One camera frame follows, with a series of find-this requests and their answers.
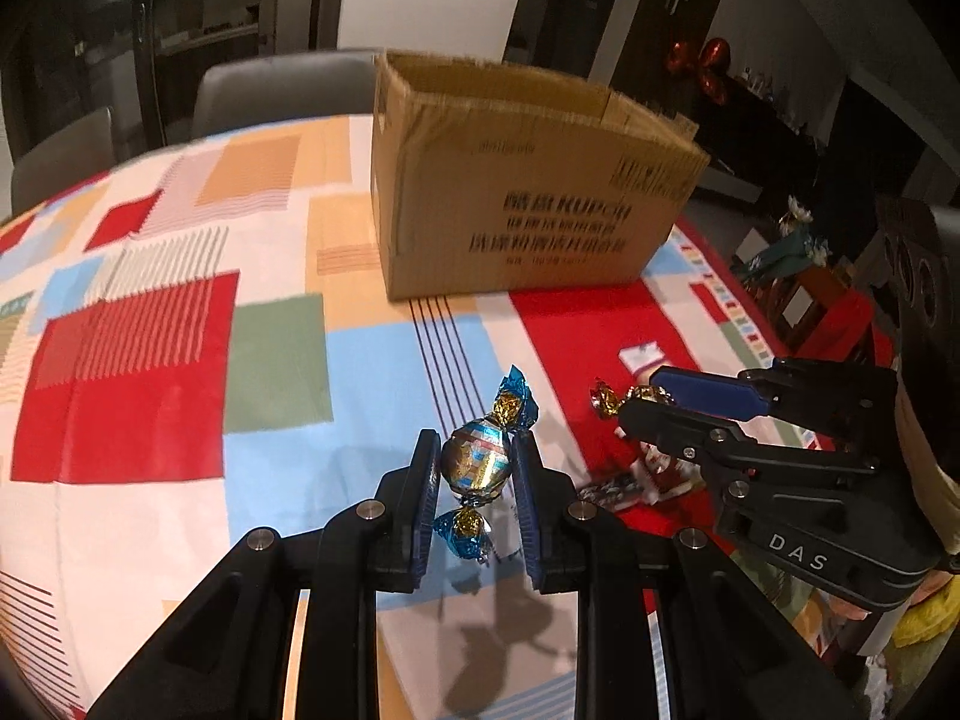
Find orange foil balloon cluster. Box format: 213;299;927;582
666;37;734;104

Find wooden chair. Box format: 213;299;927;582
765;262;893;372

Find red and white snack packet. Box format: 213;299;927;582
615;426;710;502

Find green cloth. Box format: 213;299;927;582
739;229;833;286

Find white low sideboard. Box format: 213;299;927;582
697;165;766;205

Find red cloth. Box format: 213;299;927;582
795;289;897;376

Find colourful patchwork tablecloth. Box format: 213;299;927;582
0;114;901;720

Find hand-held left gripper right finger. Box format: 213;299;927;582
510;431;860;720

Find dark framed sliding glass door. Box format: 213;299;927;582
0;0;353;166

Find gold and brown candy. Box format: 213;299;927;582
589;379;676;421

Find small clear white packet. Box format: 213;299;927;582
619;341;667;376

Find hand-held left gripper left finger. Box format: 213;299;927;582
86;429;445;720

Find dark snack bar packet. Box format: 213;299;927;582
576;472;646;515

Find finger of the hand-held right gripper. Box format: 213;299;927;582
616;399;878;533
649;358;899;455

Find brown cardboard box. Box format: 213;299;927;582
370;49;711;301

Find yellow cloth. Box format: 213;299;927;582
892;555;960;646

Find dark tall cabinet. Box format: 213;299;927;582
611;0;740;91

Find grey dining chair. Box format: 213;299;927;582
191;51;383;140
11;106;117;218

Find blue and gold candy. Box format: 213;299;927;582
433;365;541;563

